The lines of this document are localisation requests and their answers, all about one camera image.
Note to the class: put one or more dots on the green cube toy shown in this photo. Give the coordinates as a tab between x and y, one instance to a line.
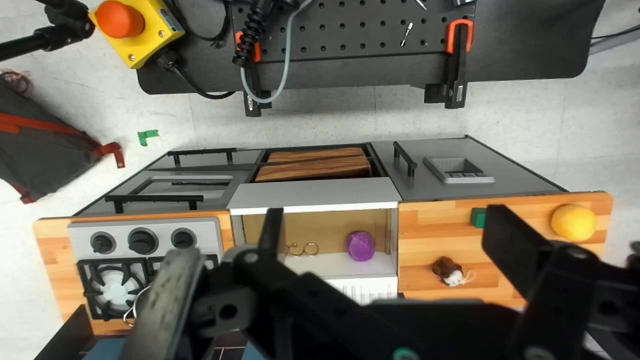
478	217

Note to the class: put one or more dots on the toy kitchen playset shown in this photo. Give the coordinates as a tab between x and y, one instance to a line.
415	196

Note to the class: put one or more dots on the yellow emergency stop button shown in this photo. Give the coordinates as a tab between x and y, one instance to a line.
136	28

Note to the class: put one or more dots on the black pegboard table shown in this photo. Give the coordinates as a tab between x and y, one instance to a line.
385	43

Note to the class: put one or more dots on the yellow lemon toy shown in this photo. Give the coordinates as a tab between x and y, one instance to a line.
573	223

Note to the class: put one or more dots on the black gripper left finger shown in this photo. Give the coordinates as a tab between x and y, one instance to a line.
161	319

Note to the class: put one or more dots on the green tape mark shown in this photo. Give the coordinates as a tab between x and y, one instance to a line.
146	135

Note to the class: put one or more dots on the orange black clamp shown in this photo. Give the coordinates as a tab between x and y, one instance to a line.
456	45
252	85

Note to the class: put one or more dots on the black tripod leg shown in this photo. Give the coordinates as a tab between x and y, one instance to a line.
68	22

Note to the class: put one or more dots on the purple plush toy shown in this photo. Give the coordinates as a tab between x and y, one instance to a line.
361	246

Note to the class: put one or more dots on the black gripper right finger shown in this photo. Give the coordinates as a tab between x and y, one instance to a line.
524	257

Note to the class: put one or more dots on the brown white plush toy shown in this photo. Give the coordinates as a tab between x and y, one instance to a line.
448	270

